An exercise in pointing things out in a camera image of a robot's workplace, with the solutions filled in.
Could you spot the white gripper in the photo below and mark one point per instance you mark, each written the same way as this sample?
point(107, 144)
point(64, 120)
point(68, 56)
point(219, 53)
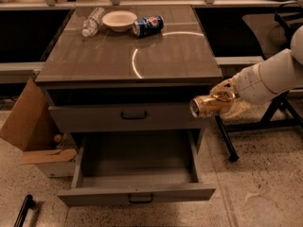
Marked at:
point(248, 81)

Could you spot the orange soda can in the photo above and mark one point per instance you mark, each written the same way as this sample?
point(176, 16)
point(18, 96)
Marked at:
point(212, 105)

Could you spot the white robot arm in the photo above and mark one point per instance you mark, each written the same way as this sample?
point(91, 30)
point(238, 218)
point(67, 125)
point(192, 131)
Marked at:
point(281, 68)

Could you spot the grey drawer cabinet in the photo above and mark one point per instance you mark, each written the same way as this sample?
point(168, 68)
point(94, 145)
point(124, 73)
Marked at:
point(110, 68)

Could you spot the blue pepsi can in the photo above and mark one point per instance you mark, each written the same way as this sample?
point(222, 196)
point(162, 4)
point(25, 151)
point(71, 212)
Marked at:
point(149, 25)

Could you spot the open grey lower drawer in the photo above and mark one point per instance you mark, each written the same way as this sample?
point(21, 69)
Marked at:
point(112, 165)

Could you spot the closed grey upper drawer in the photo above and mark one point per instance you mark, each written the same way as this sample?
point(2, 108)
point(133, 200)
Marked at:
point(95, 118)

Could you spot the black chair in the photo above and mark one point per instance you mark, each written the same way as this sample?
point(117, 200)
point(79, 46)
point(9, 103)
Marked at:
point(282, 30)

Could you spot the white bowl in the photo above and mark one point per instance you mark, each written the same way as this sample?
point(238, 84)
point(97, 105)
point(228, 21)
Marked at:
point(119, 21)

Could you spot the clear plastic water bottle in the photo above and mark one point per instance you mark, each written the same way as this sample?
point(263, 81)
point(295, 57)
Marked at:
point(93, 23)

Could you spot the small orange ball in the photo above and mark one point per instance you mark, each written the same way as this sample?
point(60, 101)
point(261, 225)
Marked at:
point(57, 138)

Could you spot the brown cardboard box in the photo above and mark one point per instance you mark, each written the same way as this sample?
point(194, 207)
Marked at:
point(31, 128)

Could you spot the black bar on floor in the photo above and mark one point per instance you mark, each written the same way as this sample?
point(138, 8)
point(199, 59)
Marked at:
point(28, 203)

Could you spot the black upper drawer handle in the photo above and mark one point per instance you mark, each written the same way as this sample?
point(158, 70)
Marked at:
point(133, 116)

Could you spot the black drawer handle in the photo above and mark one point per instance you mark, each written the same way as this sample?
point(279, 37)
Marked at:
point(133, 116)
point(140, 199)

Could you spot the black lower drawer handle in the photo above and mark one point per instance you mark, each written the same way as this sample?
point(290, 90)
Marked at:
point(140, 199)

